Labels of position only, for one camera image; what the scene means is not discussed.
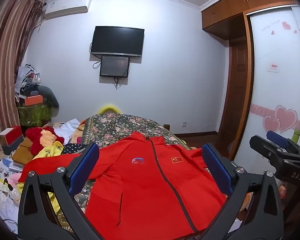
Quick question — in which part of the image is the red plush toy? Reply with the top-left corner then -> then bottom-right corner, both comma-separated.
25,126 -> 64,156

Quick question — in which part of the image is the white air conditioner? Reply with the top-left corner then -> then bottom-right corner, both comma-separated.
44,0 -> 91,20

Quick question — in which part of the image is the green bottle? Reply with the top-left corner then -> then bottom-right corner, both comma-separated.
291,129 -> 300,144

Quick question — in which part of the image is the red and white box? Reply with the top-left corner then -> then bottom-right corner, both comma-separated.
0,126 -> 23,146

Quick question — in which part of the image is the small black wall monitor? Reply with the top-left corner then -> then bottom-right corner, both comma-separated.
100,56 -> 130,77

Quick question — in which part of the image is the brown wooden door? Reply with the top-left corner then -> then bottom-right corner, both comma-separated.
218,40 -> 248,144

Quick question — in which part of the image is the navy patterned folded garment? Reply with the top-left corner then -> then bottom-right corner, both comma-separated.
61,143 -> 87,154

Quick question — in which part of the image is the yellow pillow behind bed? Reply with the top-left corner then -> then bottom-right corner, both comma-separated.
97,104 -> 121,114

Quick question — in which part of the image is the wooden wardrobe with white doors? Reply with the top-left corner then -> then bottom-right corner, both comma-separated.
202,0 -> 300,171

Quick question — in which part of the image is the red zip jacket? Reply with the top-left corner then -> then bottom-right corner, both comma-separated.
20,132 -> 226,239

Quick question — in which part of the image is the floral bed cover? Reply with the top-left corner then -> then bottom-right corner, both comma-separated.
50,112 -> 193,233

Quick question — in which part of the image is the black wall television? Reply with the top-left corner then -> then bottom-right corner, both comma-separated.
90,26 -> 145,57

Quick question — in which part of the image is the yellow garment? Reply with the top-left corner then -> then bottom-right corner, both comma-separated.
31,141 -> 64,213

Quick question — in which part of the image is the orange box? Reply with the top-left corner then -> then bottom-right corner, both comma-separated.
25,95 -> 43,106

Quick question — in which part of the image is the striped maroon curtain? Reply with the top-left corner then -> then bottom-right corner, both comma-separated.
0,0 -> 45,150

